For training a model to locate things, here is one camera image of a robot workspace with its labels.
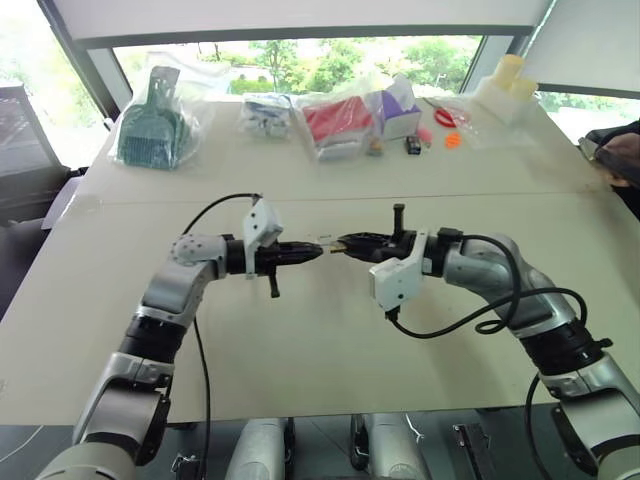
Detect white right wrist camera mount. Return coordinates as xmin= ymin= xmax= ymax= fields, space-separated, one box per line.
xmin=368 ymin=229 xmax=432 ymax=312

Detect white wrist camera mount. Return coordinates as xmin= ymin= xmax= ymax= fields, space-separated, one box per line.
xmin=241 ymin=198 xmax=285 ymax=281
xmin=368 ymin=229 xmax=432 ymax=312

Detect dark bag with silver trim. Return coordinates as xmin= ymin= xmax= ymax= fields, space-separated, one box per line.
xmin=578 ymin=118 xmax=640 ymax=190

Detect red box in plastic bag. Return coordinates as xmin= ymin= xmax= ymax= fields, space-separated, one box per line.
xmin=297 ymin=93 xmax=377 ymax=163

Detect silver rounded robot leg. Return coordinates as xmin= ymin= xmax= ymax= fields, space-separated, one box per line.
xmin=360 ymin=411 xmax=429 ymax=480
xmin=232 ymin=416 xmax=293 ymax=480

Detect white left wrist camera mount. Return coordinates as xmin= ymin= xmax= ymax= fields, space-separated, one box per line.
xmin=241 ymin=198 xmax=285 ymax=281

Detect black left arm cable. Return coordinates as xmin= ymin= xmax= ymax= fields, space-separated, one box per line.
xmin=179 ymin=191 xmax=264 ymax=480

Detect red handled scissors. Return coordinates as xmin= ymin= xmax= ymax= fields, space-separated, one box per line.
xmin=422 ymin=96 xmax=472 ymax=129

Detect purple white box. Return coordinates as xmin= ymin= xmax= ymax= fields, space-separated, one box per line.
xmin=372 ymin=74 xmax=422 ymax=142

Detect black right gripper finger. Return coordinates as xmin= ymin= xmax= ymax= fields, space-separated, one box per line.
xmin=340 ymin=229 xmax=390 ymax=248
xmin=343 ymin=243 xmax=386 ymax=263

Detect black chair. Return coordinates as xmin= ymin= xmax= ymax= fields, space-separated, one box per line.
xmin=0 ymin=83 xmax=90 ymax=236

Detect white blue items plastic bag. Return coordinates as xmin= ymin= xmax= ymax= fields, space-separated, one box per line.
xmin=238 ymin=91 xmax=295 ymax=140

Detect green dustpan in plastic bag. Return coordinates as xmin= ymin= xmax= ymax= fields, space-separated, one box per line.
xmin=107 ymin=63 xmax=205 ymax=175

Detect grey window frame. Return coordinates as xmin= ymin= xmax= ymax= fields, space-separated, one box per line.
xmin=38 ymin=0 xmax=556 ymax=132

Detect black bracket under table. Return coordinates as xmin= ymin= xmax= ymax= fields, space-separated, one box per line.
xmin=451 ymin=422 xmax=498 ymax=480

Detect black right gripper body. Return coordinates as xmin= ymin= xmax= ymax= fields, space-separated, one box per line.
xmin=372 ymin=203 xmax=419 ymax=264

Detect white holder with cream cylinders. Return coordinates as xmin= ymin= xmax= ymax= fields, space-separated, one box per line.
xmin=471 ymin=53 xmax=540 ymax=124

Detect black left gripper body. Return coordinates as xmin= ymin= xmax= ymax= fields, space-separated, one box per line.
xmin=254 ymin=239 xmax=292 ymax=300

